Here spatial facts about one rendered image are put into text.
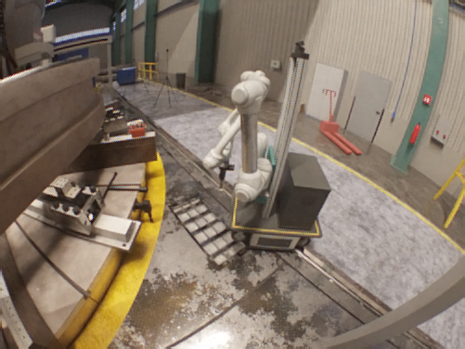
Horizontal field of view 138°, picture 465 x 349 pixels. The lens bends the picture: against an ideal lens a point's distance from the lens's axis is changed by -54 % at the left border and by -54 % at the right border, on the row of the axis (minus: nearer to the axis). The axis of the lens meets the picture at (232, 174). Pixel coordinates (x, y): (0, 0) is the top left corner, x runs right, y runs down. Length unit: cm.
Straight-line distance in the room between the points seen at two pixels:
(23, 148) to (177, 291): 176
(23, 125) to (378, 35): 768
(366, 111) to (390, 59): 196
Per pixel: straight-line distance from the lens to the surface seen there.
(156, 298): 182
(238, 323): 173
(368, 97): 680
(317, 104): 683
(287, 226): 185
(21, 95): 166
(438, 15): 629
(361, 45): 710
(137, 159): 267
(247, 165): 117
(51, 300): 189
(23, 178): 170
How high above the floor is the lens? 169
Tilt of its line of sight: 35 degrees down
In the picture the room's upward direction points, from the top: 7 degrees clockwise
